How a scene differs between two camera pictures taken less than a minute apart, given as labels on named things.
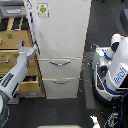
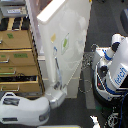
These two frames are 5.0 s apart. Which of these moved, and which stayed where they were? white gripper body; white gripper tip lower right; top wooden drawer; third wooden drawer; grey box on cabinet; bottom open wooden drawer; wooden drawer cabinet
Moved: white gripper body
Stayed: white gripper tip lower right; top wooden drawer; grey box on cabinet; bottom open wooden drawer; wooden drawer cabinet; third wooden drawer
